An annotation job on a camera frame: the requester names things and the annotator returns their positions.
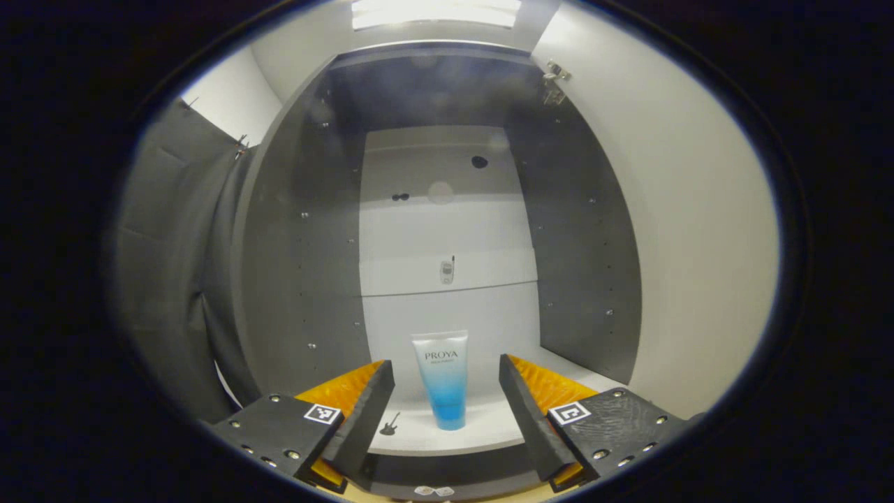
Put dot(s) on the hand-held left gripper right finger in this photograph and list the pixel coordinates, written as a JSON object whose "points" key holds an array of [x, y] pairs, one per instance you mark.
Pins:
{"points": [[534, 433]]}

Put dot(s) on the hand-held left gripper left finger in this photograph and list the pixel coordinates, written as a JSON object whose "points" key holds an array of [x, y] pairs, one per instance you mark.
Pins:
{"points": [[367, 419]]}

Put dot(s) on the white and blue bottle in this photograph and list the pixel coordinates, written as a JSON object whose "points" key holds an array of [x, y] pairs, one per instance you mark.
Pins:
{"points": [[441, 384]]}

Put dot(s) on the grey cabinet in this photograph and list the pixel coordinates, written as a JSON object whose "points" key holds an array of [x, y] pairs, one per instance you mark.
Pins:
{"points": [[307, 244]]}

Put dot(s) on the metal door hinge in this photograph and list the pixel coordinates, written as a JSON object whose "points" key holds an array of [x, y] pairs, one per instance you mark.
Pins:
{"points": [[555, 73]]}

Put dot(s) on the black backdrop cloth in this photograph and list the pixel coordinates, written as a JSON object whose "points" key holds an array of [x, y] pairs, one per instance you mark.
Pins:
{"points": [[167, 279]]}

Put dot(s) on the large ceiling light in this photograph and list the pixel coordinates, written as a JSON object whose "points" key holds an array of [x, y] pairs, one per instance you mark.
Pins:
{"points": [[433, 12]]}

